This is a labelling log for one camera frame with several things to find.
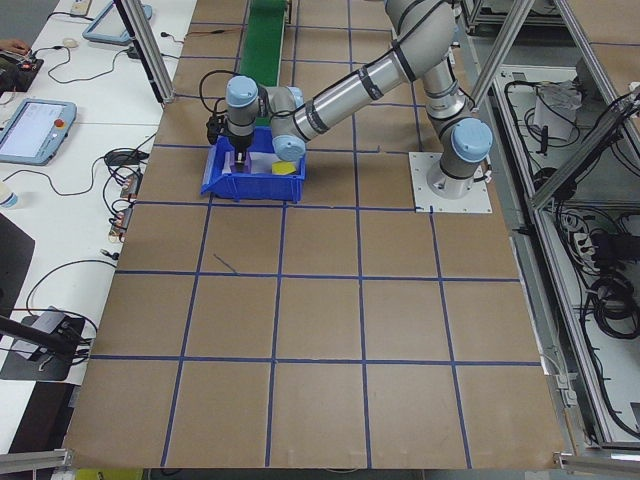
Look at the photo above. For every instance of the blue grey teach pendant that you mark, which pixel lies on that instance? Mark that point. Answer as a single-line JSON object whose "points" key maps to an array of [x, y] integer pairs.
{"points": [[112, 22], [35, 132]]}

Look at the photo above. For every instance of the V-shaped metal bar frame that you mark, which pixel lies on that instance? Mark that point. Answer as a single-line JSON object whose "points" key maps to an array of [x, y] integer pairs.
{"points": [[570, 167]]}

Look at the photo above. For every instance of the green conveyor belt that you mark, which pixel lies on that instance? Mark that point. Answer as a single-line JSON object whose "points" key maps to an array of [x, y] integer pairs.
{"points": [[262, 40]]}

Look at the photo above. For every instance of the black power adapter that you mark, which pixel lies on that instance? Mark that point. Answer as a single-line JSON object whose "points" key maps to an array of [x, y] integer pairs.
{"points": [[136, 52], [125, 157]]}

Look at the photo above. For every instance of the grey adapter box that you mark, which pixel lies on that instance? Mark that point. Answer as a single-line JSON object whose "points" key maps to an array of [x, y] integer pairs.
{"points": [[50, 322]]}

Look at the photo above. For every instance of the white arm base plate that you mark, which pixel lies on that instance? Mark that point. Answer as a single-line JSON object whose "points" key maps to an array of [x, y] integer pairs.
{"points": [[475, 200]]}

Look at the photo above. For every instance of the blue plastic bin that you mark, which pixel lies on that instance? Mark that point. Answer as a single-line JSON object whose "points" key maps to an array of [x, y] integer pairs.
{"points": [[250, 190]]}

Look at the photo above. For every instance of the white foam sheet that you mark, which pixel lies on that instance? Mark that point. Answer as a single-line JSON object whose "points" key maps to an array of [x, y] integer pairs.
{"points": [[260, 162]]}

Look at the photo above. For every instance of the beige computer mouse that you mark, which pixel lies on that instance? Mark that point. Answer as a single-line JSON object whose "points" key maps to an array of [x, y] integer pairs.
{"points": [[70, 43]]}

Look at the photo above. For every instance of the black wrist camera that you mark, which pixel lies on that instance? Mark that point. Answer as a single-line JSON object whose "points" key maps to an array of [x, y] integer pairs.
{"points": [[215, 131]]}

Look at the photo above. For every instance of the purple foam block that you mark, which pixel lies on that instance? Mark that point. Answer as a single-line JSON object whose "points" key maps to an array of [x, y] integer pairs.
{"points": [[231, 164]]}

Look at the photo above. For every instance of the white crumpled bag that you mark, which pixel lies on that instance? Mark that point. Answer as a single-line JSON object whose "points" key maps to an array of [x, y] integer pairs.
{"points": [[555, 110]]}

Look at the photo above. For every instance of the black electronics mat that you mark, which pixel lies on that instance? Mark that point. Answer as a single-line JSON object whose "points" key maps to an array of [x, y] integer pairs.
{"points": [[20, 75]]}

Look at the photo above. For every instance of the black monitor panel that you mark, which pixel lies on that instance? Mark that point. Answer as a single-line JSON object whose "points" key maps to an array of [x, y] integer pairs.
{"points": [[12, 270]]}

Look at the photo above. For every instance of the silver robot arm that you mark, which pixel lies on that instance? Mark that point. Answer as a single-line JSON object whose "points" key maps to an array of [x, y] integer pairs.
{"points": [[350, 95]]}

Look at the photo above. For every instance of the aluminium frame post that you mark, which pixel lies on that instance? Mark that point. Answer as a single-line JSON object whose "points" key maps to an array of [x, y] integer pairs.
{"points": [[501, 50], [147, 55]]}

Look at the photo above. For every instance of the black camera stand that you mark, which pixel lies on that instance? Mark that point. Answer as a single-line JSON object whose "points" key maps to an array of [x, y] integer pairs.
{"points": [[30, 367]]}

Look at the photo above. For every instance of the small circuit board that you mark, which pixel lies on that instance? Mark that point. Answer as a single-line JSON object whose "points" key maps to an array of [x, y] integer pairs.
{"points": [[120, 225], [131, 186]]}

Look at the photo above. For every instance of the black white socket strip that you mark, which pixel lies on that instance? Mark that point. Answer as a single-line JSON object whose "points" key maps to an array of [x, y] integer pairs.
{"points": [[585, 240]]}

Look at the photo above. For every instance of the white desk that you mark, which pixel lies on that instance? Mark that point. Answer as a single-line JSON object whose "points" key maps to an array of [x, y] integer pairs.
{"points": [[60, 240], [100, 95]]}

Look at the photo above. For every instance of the bystander bare hand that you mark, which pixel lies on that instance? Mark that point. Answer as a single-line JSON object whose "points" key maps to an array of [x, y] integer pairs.
{"points": [[12, 46]]}

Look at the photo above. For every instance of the white paper cup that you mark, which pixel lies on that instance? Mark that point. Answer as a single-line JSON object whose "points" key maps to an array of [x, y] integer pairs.
{"points": [[9, 196]]}

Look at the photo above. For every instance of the aluminium corner bar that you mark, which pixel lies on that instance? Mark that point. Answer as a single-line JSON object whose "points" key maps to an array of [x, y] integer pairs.
{"points": [[35, 457], [600, 460]]}

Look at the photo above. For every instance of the yellow foam block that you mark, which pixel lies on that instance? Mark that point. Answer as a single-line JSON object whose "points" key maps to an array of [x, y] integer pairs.
{"points": [[282, 168]]}

